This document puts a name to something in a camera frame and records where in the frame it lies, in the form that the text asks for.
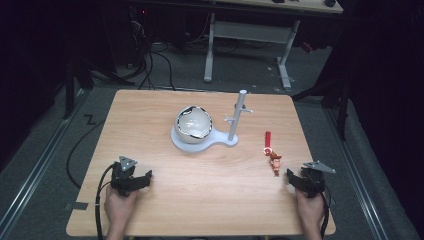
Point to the black tape strip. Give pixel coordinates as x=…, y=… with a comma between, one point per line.
x=80, y=205

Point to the black computer tower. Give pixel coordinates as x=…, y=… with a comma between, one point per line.
x=131, y=33

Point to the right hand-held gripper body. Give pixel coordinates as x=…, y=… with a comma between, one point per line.
x=312, y=181

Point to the white hook stand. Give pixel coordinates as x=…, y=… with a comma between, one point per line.
x=213, y=139

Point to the white-legged wooden desk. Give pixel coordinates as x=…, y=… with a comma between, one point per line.
x=250, y=31

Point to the person's right hand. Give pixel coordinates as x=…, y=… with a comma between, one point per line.
x=310, y=210

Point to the black metal stand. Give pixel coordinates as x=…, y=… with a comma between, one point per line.
x=341, y=106

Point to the white round bowl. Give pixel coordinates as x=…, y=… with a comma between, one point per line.
x=193, y=124

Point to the small red object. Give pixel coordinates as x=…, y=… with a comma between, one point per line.
x=307, y=47

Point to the black computer mouse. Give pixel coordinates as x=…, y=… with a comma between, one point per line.
x=330, y=2

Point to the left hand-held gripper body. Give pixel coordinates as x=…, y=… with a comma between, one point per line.
x=122, y=178

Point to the metal floor rail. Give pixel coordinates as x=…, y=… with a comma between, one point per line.
x=358, y=180
x=36, y=160

